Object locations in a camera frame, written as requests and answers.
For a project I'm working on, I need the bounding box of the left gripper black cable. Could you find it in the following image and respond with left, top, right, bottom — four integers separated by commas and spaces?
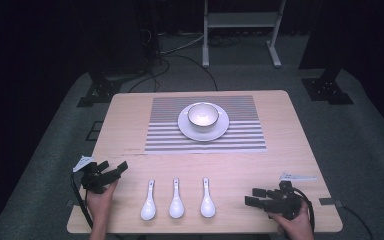
70, 171, 95, 230

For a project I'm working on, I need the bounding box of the black floor cable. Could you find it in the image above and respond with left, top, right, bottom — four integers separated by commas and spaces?
127, 54, 220, 94

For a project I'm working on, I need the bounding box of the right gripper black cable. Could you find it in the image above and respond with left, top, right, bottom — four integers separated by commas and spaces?
291, 187, 316, 233

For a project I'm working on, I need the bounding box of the person's left hand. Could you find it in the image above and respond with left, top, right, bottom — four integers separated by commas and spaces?
85, 179, 120, 219

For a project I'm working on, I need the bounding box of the white metal stand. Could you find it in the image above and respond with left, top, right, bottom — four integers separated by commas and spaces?
201, 0, 287, 70

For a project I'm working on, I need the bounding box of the grey tape strip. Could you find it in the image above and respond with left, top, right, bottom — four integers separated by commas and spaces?
318, 197, 344, 209

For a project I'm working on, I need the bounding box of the white round plate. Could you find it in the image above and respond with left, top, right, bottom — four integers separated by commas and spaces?
177, 101, 231, 143

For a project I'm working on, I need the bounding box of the white floor cable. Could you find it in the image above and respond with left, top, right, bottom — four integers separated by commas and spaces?
159, 30, 205, 56

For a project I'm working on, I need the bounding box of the black stand base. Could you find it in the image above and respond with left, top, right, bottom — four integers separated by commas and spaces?
300, 66, 355, 106
76, 70, 124, 109

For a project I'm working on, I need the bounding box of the white ceramic spoon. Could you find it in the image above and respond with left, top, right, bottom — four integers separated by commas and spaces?
140, 178, 157, 222
199, 176, 217, 219
168, 177, 186, 220

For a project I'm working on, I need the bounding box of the white bowl with dark rim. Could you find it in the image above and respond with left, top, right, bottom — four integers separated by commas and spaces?
186, 102, 220, 129

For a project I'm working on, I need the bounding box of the person's right hand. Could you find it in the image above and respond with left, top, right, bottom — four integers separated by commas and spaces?
267, 199, 316, 240

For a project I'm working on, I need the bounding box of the striped placemat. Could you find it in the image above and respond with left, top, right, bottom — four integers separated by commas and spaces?
144, 95, 268, 154

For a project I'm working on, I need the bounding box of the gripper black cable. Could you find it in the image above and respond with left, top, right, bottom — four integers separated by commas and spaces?
70, 171, 95, 230
291, 187, 316, 233

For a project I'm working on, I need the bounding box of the black cable off table edge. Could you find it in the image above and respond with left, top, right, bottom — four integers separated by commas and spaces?
340, 203, 376, 240

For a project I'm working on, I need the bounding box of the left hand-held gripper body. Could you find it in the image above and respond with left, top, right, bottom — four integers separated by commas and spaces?
72, 155, 118, 195

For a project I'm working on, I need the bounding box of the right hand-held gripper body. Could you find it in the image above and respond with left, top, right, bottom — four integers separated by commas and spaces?
263, 171, 318, 221

